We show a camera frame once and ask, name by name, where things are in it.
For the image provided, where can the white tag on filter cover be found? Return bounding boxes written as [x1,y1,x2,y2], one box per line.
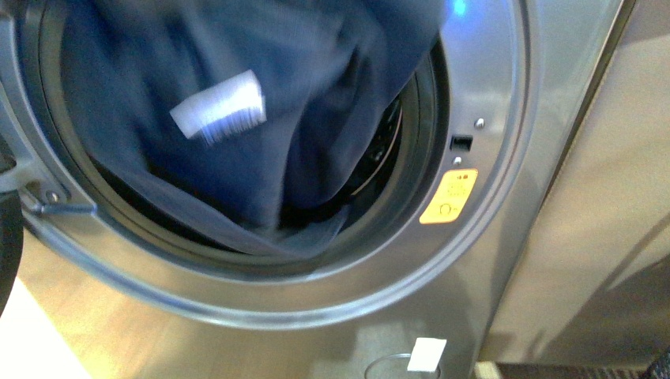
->
[407,337,447,373]

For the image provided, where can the grey front-load washing machine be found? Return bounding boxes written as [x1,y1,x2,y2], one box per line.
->
[1,1,624,378]

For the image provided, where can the stainless steel washer drum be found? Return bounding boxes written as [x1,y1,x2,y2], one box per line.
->
[344,96,403,197]

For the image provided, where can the dark navy blue garment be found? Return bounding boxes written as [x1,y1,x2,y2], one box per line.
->
[62,1,447,259]

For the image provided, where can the yellow warning sticker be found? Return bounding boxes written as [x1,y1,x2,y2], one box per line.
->
[420,169,478,225]

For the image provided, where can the black rubber door gasket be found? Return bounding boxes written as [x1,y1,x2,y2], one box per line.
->
[17,1,445,274]

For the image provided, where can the black door latch slot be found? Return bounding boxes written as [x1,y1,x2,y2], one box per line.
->
[450,135,474,152]

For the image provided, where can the washing machine glass door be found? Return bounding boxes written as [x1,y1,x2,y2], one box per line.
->
[1,188,24,314]

